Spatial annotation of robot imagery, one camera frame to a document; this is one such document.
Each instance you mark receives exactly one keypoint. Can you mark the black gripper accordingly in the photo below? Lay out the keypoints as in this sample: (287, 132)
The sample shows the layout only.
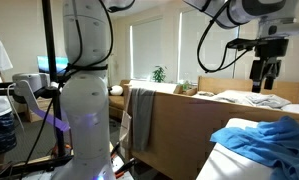
(267, 63)

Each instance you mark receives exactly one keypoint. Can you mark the blue shirt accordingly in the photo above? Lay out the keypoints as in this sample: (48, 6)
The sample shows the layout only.
(272, 143)

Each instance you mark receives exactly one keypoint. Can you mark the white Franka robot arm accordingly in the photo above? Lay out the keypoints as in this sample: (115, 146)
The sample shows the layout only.
(85, 100)

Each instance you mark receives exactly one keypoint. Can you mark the white duvet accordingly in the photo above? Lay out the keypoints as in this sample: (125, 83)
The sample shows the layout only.
(255, 100)

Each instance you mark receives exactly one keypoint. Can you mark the wooden headboard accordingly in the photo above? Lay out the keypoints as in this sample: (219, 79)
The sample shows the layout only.
(229, 85)

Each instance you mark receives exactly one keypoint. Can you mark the small wooden box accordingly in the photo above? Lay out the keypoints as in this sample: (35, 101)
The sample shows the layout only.
(185, 90)

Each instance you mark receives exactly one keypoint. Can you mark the wide white window blind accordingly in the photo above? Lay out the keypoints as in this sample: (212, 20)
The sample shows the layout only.
(189, 50)

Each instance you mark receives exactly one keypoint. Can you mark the white desk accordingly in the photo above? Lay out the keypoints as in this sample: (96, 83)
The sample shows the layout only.
(229, 163)

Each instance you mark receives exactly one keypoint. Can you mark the green potted plant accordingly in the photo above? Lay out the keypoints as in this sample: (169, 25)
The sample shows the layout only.
(159, 74)

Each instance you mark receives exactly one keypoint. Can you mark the grey towel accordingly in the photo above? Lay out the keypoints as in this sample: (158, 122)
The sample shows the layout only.
(142, 120)

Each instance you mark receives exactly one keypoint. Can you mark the beige hanging cloth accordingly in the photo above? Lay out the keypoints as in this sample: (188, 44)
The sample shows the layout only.
(125, 123)

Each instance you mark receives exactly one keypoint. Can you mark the white round cushion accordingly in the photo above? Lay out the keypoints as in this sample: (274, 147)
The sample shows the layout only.
(116, 90)

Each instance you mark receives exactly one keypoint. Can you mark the brown sofa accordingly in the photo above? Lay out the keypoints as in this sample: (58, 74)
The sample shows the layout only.
(117, 104)

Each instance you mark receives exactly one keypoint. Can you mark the black and red clamp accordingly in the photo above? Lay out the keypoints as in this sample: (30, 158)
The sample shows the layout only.
(125, 166)

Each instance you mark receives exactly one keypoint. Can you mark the glowing blue screen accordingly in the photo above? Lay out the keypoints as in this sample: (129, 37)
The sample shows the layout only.
(60, 65)

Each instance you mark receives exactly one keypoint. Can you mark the purple strip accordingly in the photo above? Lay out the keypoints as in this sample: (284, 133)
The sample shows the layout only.
(52, 120)

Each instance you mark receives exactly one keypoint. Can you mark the black stand pole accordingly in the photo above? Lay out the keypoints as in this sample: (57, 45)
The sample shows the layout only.
(50, 50)

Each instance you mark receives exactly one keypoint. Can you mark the low wooden cabinet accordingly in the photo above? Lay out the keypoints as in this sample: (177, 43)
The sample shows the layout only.
(37, 111)

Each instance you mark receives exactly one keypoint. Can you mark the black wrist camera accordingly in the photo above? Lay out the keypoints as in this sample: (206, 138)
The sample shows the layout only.
(240, 44)

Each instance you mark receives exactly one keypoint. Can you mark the wooden bed frame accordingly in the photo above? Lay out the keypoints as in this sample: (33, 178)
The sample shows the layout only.
(175, 133)

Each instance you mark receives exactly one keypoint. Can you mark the grey mounted camera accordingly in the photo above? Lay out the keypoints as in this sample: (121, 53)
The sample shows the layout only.
(29, 81)

